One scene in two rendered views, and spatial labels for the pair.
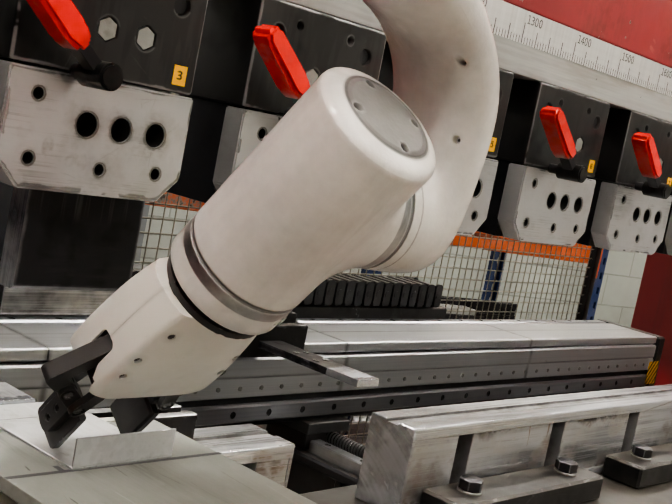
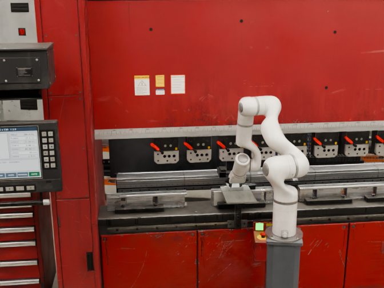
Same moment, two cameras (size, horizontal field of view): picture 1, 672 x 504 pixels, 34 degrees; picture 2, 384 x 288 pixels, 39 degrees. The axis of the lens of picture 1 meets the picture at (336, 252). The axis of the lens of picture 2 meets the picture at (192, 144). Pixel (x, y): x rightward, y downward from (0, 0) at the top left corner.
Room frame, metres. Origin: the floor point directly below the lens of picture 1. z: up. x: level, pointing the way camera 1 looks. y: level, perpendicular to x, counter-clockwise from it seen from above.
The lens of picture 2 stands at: (-1.76, -1.81, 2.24)
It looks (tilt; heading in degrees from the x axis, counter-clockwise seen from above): 17 degrees down; 43
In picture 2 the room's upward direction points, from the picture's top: straight up
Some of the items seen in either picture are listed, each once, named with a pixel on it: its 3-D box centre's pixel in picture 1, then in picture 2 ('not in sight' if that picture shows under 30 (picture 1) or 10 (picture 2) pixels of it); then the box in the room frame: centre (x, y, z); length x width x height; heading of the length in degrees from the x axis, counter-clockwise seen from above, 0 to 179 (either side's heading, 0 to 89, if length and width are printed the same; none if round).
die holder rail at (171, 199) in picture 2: not in sight; (147, 200); (0.38, 0.55, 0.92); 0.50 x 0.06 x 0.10; 139
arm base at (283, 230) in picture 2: not in sight; (284, 217); (0.41, -0.44, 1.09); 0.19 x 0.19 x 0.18
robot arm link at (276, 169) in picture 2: not in sight; (280, 179); (0.38, -0.43, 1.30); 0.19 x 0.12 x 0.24; 153
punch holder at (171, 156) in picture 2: not in sight; (166, 148); (0.47, 0.47, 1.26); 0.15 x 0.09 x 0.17; 139
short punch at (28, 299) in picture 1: (71, 251); (234, 166); (0.79, 0.19, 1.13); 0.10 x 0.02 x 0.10; 139
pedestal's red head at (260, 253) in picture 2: not in sight; (270, 241); (0.72, -0.16, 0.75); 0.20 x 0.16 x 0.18; 131
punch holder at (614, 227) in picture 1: (616, 180); (355, 142); (1.37, -0.32, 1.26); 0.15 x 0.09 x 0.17; 139
